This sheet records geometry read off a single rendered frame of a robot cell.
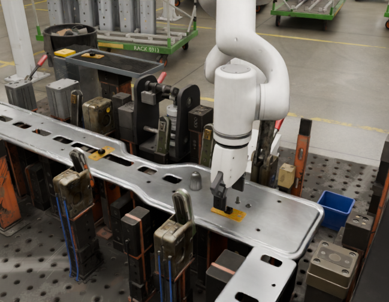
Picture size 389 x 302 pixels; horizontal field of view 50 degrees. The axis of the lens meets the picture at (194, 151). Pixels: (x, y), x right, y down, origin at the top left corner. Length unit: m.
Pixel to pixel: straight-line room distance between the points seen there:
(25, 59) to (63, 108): 3.52
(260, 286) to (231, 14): 0.57
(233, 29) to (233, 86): 0.15
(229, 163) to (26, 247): 0.82
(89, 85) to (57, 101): 2.57
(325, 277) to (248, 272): 0.15
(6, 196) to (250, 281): 0.92
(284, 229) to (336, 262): 0.19
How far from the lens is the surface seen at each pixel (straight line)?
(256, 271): 0.89
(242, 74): 0.83
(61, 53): 1.77
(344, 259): 0.87
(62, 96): 1.54
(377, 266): 0.93
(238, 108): 0.84
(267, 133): 1.11
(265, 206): 1.06
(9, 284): 1.38
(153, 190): 1.11
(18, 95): 1.76
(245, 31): 0.92
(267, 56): 0.90
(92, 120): 1.45
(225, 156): 0.89
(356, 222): 0.94
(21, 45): 5.01
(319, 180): 1.76
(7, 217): 1.55
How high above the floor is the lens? 1.64
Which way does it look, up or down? 30 degrees down
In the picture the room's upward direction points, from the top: straight up
